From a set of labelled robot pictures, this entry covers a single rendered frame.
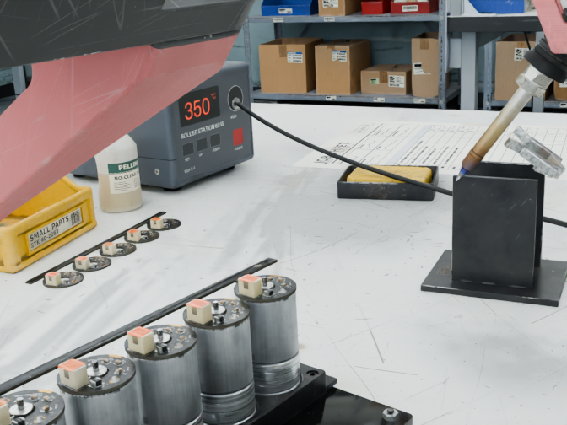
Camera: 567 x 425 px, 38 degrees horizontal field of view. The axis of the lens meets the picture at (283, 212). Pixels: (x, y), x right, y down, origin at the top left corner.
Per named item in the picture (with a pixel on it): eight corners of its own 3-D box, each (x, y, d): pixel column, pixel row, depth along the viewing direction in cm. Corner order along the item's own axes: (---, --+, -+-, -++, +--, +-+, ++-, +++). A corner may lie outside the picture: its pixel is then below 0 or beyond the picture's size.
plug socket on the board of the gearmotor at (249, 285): (267, 292, 32) (266, 276, 32) (252, 299, 32) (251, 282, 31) (251, 287, 33) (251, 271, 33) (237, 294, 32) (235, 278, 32)
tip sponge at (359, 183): (438, 181, 68) (439, 164, 68) (433, 201, 63) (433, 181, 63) (349, 180, 70) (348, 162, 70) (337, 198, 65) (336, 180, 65)
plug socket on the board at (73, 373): (95, 380, 26) (93, 361, 26) (73, 392, 26) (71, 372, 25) (79, 373, 27) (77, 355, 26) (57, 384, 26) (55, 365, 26)
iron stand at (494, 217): (508, 359, 46) (627, 233, 42) (385, 263, 48) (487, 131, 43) (524, 315, 51) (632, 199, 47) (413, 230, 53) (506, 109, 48)
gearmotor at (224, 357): (270, 425, 32) (262, 304, 31) (227, 454, 31) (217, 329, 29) (224, 406, 34) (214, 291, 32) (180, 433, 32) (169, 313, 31)
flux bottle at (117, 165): (134, 213, 64) (120, 84, 61) (93, 212, 65) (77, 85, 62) (148, 200, 67) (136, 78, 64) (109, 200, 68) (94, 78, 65)
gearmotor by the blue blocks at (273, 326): (313, 395, 34) (308, 280, 33) (275, 421, 33) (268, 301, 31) (267, 378, 36) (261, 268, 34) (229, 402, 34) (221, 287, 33)
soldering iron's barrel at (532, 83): (475, 179, 44) (553, 81, 42) (451, 162, 45) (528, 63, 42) (479, 174, 46) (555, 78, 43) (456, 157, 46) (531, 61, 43)
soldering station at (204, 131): (257, 164, 77) (251, 61, 74) (176, 197, 68) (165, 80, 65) (137, 150, 85) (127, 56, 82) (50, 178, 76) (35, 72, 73)
